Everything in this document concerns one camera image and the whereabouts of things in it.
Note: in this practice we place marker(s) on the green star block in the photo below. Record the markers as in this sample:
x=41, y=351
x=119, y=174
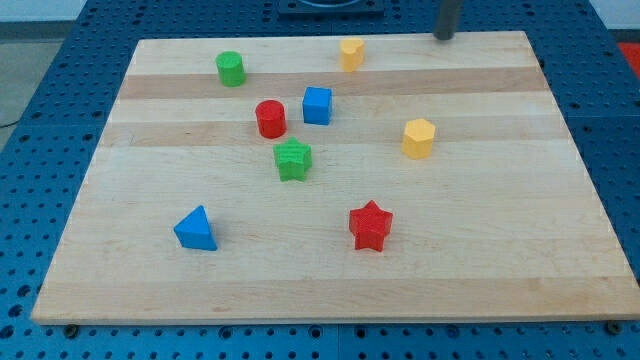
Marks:
x=292, y=159

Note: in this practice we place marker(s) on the red star block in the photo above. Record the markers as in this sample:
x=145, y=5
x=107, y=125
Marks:
x=370, y=225

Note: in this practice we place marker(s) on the blue cube block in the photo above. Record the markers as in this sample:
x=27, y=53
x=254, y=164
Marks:
x=317, y=105

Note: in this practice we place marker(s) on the red cylinder block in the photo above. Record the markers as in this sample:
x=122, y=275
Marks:
x=271, y=119

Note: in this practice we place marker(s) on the wooden board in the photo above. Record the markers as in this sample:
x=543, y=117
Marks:
x=500, y=223

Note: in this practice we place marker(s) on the yellow hexagon block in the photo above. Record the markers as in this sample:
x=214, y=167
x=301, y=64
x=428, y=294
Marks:
x=418, y=137

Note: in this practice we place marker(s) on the yellow heart block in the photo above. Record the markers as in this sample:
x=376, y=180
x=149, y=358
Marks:
x=351, y=53

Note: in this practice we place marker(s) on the blue triangle block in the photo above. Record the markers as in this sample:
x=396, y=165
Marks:
x=195, y=232

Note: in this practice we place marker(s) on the green cylinder block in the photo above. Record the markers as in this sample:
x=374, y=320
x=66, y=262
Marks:
x=230, y=68

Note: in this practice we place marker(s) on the red object at right edge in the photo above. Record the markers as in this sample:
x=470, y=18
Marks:
x=631, y=52

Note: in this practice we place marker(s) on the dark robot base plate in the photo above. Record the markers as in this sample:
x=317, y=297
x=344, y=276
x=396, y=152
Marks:
x=320, y=9

